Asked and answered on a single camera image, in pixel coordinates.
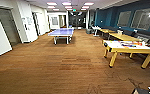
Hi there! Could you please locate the small white table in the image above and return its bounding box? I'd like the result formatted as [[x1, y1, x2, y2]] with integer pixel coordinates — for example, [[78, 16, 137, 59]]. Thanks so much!
[[90, 25, 102, 37]]

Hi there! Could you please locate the white double door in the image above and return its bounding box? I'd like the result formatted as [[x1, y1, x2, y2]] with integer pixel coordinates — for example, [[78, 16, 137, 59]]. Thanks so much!
[[0, 5, 14, 61]]

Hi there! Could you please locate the blue ping pong table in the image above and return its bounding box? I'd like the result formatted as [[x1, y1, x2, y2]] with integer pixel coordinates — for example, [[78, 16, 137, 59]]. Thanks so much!
[[47, 27, 76, 46]]

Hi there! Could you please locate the interior window grey blind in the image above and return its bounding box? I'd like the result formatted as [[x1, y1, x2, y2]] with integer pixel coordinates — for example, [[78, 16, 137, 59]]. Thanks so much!
[[130, 6, 150, 31], [116, 11, 132, 28]]

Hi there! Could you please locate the yellow wooden table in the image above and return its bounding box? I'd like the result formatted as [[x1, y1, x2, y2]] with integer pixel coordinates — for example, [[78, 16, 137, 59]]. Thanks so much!
[[107, 31, 143, 43], [98, 28, 118, 35]]

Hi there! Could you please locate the green exit sign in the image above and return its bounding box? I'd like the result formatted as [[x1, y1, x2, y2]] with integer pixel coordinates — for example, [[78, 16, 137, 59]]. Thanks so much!
[[70, 8, 77, 13]]

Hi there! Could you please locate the yellow game table white top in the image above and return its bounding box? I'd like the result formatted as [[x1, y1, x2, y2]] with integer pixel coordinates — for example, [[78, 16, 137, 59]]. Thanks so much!
[[102, 39, 150, 70]]

